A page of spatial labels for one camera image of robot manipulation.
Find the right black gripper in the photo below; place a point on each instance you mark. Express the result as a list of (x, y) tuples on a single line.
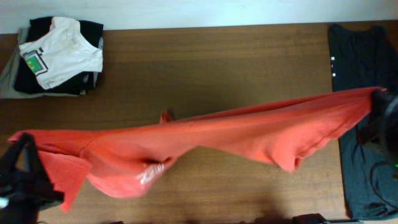
[(381, 120)]

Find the grey folded t-shirt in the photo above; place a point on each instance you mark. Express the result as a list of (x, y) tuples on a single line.
[(9, 81)]

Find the white folded t-shirt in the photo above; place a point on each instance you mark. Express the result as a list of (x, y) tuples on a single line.
[(61, 53)]

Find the black unfolded shirt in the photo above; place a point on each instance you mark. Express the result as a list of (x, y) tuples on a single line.
[(363, 59)]

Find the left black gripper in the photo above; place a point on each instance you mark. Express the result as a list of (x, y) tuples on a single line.
[(31, 183)]

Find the red soccer t-shirt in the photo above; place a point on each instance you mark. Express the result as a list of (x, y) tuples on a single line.
[(124, 163)]

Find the black folded t-shirt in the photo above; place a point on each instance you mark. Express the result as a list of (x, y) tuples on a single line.
[(26, 82)]

